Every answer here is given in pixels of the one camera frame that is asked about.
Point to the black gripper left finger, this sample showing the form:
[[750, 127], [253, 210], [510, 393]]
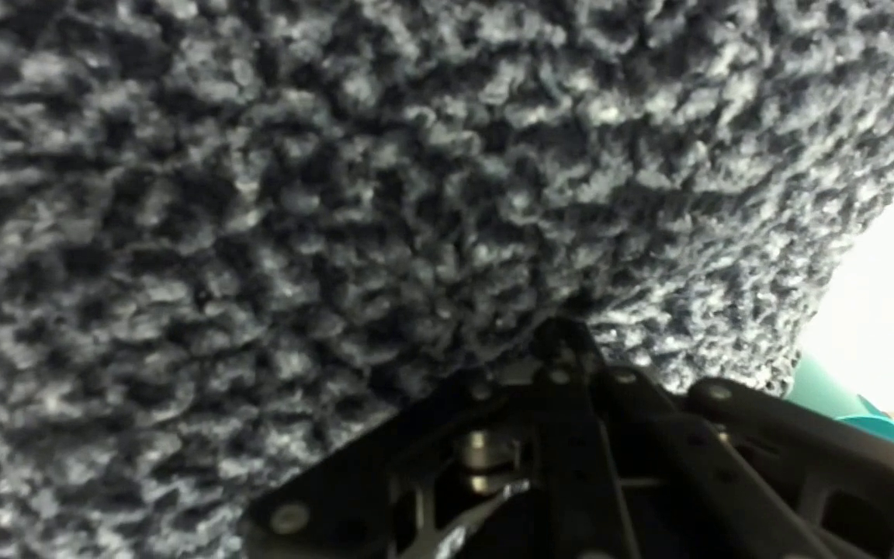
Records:
[[496, 462]]

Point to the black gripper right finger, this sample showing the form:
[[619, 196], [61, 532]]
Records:
[[734, 473]]

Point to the light blue toy oven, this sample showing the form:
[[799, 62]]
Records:
[[845, 372]]

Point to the dark blue knitted cloth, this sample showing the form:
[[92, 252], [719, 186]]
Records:
[[234, 233]]

